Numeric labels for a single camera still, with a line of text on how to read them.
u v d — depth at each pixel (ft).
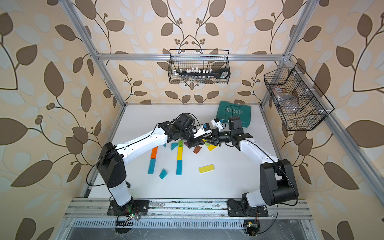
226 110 3.62
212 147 3.15
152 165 2.92
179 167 2.89
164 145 1.93
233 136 2.22
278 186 1.40
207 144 2.56
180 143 3.24
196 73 2.69
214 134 2.37
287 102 2.29
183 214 2.42
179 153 3.08
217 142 2.39
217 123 2.59
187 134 2.27
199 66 3.15
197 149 3.08
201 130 2.28
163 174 2.77
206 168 2.90
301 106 2.41
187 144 3.16
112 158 1.67
